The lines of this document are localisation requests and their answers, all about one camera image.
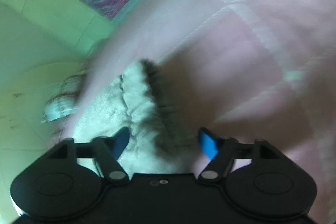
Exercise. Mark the pink bed sheet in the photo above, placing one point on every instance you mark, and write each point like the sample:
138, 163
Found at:
242, 68

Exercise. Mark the grey-green pants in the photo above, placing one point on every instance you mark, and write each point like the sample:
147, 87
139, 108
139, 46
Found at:
140, 99

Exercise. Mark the white patterned pillow far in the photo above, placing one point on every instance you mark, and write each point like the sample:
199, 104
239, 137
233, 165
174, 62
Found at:
63, 102

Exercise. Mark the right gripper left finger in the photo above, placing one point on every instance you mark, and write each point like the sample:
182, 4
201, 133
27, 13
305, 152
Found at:
107, 151

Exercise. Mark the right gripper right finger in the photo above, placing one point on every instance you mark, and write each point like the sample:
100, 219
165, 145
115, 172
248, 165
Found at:
220, 151

